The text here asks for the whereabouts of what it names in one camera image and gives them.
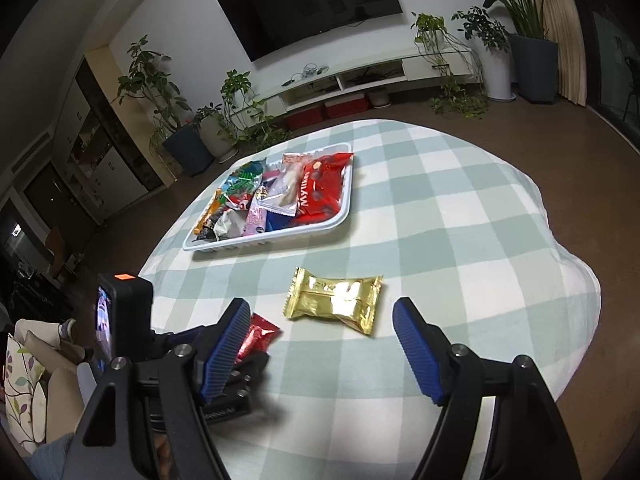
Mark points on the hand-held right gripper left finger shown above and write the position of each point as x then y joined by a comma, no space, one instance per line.
225,350

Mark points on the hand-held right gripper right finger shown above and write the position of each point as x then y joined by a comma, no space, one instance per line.
420,355

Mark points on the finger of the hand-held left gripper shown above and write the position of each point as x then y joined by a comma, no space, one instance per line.
250,377

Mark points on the dark red snack packet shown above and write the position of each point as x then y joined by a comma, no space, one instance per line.
260,335

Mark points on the gold snack packet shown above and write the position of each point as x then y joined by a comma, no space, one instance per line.
332,302

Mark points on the black snack packet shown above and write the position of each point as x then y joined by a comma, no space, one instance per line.
206,230

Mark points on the long white red-striped packet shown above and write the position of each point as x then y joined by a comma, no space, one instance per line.
229,225

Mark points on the pink snack packet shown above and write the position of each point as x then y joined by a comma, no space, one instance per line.
254,220

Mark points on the long blue snack packet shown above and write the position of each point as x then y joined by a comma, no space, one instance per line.
277,221

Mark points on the white plastic tray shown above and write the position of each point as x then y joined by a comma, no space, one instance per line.
300,232

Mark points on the green snack packet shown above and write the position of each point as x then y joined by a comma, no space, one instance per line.
240,182

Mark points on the small red-white snack packet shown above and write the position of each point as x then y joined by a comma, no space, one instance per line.
285,190

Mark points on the brown wooden chair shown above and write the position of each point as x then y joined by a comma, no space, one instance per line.
57,252

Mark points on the beige sofa cushion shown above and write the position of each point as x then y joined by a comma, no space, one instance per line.
60,395

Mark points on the leaf-printed cushion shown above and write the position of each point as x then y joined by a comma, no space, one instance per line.
22,390

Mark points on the orange snack packet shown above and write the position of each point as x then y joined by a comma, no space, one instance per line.
212,207

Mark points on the green-white checked tablecloth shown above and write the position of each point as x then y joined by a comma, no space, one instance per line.
425,210

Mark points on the beige display cabinet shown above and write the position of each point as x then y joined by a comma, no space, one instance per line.
100,160

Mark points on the person's leg in jeans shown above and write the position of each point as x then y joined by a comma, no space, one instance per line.
50,455

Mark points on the leafy tree in dark pot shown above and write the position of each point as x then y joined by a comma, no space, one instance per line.
187,152

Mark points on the large red snack bag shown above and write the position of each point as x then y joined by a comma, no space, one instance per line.
320,190

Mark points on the small plant in white pot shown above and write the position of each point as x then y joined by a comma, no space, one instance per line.
217,140

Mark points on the trailing vine plant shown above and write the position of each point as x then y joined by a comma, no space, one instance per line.
440,60
250,110

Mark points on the red storage box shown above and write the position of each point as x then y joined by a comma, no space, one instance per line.
305,119
347,106

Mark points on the small white bin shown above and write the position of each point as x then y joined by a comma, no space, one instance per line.
379,97

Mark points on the white television cabinet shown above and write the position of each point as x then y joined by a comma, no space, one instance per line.
320,85

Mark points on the bushy plant in white pot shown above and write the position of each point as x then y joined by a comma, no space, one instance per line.
497,75

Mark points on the tall plant in dark pot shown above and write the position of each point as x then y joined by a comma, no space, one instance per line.
532,67

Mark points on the beige curtain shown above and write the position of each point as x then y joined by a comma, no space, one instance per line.
560,35

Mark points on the dark glass door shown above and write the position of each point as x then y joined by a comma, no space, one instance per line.
615,60

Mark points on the black wall television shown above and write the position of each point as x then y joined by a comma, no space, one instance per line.
310,5

